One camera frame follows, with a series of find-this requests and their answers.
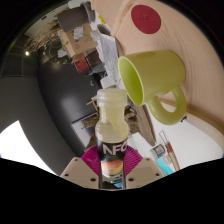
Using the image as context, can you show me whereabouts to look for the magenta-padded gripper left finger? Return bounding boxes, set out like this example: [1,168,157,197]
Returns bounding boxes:
[59,145,103,190]

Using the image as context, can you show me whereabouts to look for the flat round red coaster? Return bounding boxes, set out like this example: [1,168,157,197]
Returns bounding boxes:
[130,4,163,35]

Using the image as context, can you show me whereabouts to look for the yellow-green ceramic mug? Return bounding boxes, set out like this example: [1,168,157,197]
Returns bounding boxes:
[117,49,188,126]

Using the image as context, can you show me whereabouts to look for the thin wooden frame stand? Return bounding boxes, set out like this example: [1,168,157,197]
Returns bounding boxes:
[158,130,182,172]

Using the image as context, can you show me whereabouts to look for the grey cylindrical plant pot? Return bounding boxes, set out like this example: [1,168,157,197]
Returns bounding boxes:
[55,3,96,33]

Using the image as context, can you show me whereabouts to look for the teal plastic object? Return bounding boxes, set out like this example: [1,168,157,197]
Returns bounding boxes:
[155,156,175,177]

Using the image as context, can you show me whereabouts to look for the brown cardboard box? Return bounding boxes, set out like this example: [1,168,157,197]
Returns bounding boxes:
[59,23,100,60]

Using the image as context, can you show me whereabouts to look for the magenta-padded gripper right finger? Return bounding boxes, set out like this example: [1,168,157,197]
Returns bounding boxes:
[124,144,166,190]

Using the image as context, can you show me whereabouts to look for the white printed paper sheets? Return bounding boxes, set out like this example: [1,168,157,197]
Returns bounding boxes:
[95,32,125,90]

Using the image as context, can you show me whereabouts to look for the small red box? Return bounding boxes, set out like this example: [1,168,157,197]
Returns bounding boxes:
[73,58,91,74]

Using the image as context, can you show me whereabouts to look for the clear juice bottle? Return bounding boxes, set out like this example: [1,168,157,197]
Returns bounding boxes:
[94,87,130,190]

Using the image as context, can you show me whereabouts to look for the small clear glass jar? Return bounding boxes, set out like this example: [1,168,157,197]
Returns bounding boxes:
[149,143,168,162]

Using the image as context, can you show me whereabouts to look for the dried brown plant branches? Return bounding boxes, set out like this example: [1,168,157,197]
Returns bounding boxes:
[24,19,64,57]

